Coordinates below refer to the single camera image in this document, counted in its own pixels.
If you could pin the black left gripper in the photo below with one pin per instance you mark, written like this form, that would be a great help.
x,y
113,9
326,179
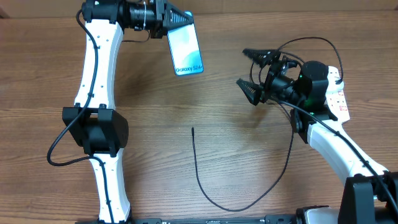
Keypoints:
x,y
163,23

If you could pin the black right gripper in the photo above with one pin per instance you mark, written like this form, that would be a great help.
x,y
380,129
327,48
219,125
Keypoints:
x,y
270,55

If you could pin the Galaxy smartphone blue screen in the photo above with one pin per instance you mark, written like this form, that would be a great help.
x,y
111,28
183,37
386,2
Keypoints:
x,y
185,51

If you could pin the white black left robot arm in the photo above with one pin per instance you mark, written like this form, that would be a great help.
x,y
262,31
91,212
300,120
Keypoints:
x,y
93,121

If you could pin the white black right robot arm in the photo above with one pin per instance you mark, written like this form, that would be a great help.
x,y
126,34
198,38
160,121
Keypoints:
x,y
314,91

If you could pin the white charger plug adapter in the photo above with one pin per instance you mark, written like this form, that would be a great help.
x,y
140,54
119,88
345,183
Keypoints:
x,y
333,85

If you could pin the white power strip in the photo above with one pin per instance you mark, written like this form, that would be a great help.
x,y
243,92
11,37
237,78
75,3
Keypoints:
x,y
337,101

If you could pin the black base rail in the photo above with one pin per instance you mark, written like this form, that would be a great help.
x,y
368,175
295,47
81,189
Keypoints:
x,y
268,219

